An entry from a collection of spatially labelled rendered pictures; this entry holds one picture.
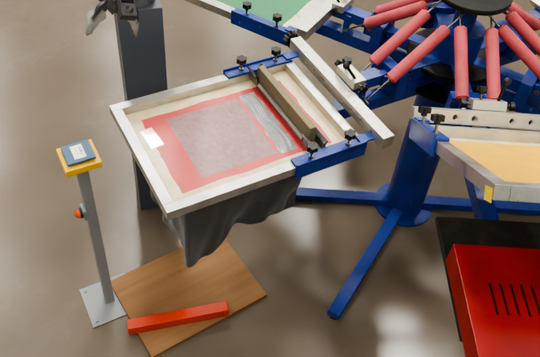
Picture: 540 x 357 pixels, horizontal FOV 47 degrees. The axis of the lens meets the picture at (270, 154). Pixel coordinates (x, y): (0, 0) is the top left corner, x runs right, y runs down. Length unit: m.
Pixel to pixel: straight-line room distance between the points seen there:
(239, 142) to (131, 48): 0.66
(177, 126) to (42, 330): 1.18
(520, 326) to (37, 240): 2.33
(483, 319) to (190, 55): 3.03
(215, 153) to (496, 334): 1.12
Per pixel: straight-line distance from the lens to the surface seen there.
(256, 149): 2.30
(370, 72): 2.59
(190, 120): 2.41
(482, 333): 1.81
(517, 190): 1.52
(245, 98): 2.51
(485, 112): 2.34
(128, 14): 1.79
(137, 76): 2.76
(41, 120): 3.97
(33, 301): 3.14
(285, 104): 2.37
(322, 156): 2.23
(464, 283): 1.88
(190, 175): 2.21
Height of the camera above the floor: 2.57
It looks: 45 degrees down
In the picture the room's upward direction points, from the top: 5 degrees clockwise
